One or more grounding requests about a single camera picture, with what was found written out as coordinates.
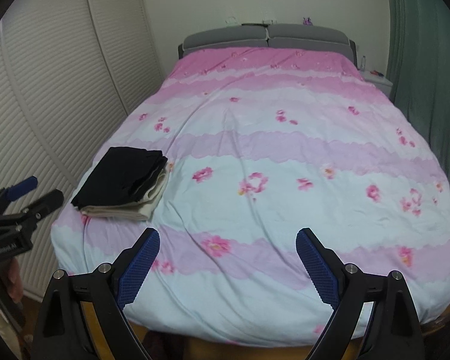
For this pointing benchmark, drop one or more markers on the white bedside table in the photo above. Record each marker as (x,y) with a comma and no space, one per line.
(378,80)

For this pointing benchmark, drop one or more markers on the pink floral bedspread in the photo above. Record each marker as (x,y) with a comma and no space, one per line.
(261,143)

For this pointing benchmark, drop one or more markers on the white louvered wardrobe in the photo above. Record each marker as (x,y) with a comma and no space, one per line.
(71,71)

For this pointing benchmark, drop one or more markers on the clear plastic bottle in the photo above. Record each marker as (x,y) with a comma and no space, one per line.
(363,61)

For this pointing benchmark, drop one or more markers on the person's left hand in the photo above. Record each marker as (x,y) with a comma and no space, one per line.
(13,280)

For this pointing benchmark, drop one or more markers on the folded beige garment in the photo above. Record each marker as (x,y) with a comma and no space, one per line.
(135,211)

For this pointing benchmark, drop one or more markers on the green curtain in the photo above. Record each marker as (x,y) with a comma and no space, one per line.
(419,67)

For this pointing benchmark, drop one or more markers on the black pants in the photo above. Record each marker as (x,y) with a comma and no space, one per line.
(122,176)

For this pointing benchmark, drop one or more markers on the grey bed headboard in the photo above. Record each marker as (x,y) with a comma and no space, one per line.
(290,36)

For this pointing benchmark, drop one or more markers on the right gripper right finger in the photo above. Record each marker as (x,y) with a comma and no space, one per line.
(393,329)

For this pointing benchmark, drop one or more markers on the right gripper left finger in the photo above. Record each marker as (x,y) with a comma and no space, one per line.
(61,331)

